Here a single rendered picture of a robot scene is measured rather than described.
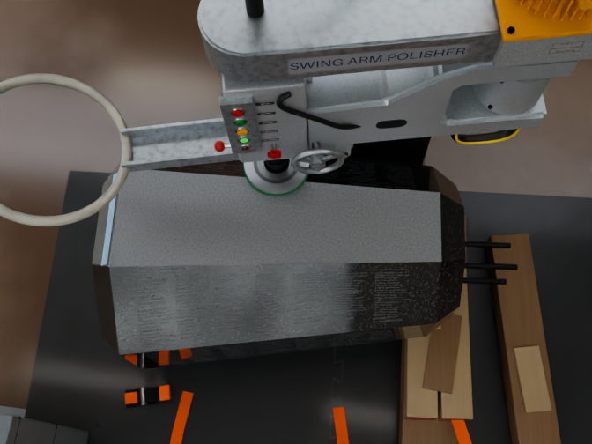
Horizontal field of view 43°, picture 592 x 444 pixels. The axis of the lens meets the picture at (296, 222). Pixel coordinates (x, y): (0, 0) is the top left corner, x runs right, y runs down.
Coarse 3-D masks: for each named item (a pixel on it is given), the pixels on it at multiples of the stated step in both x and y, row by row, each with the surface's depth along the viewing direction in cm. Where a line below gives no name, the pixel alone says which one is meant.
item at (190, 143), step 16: (144, 128) 223; (160, 128) 223; (176, 128) 223; (192, 128) 224; (208, 128) 225; (224, 128) 226; (144, 144) 226; (160, 144) 225; (176, 144) 225; (192, 144) 225; (208, 144) 224; (352, 144) 219; (144, 160) 219; (160, 160) 219; (176, 160) 219; (192, 160) 220; (208, 160) 221; (224, 160) 222
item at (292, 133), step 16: (224, 80) 175; (272, 80) 175; (288, 80) 174; (304, 80) 175; (224, 96) 177; (240, 96) 176; (256, 96) 177; (272, 96) 178; (304, 96) 180; (256, 112) 185; (272, 128) 194; (288, 128) 194; (304, 128) 195; (288, 144) 204; (304, 144) 205; (240, 160) 212; (256, 160) 212
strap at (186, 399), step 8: (184, 392) 304; (184, 400) 302; (184, 408) 301; (336, 408) 300; (176, 416) 300; (184, 416) 300; (336, 416) 299; (344, 416) 298; (176, 424) 299; (184, 424) 299; (336, 424) 298; (344, 424) 297; (456, 424) 277; (464, 424) 277; (176, 432) 298; (336, 432) 297; (344, 432) 296; (456, 432) 276; (464, 432) 276; (176, 440) 297; (344, 440) 295; (464, 440) 275
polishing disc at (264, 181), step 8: (248, 168) 241; (256, 168) 241; (264, 168) 240; (288, 168) 240; (248, 176) 240; (256, 176) 240; (264, 176) 240; (272, 176) 239; (280, 176) 239; (288, 176) 239; (296, 176) 239; (304, 176) 239; (256, 184) 239; (264, 184) 239; (272, 184) 239; (280, 184) 238; (288, 184) 238; (296, 184) 238; (272, 192) 238; (280, 192) 238
